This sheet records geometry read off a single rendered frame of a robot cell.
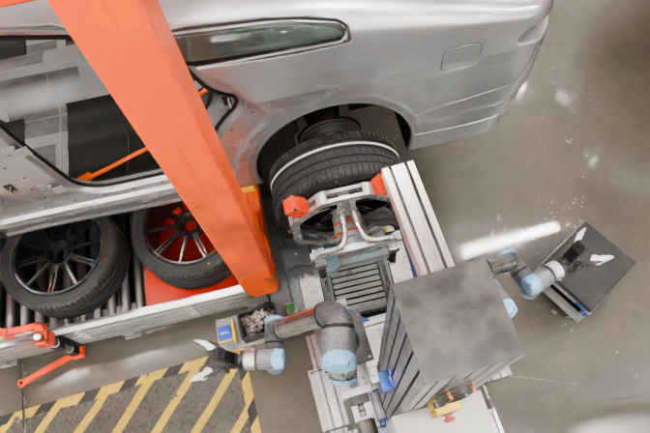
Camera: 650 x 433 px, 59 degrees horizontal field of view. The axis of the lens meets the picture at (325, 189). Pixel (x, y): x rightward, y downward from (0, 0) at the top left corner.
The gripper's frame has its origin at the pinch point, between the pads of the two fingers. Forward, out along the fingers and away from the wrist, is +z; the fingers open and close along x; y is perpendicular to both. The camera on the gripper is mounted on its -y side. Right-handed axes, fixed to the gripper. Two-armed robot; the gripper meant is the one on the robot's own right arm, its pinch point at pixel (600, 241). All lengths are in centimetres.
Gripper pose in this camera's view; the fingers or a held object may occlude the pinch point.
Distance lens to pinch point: 250.2
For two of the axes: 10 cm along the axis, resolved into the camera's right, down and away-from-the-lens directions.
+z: 8.7, -4.7, 1.7
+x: 4.8, 7.0, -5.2
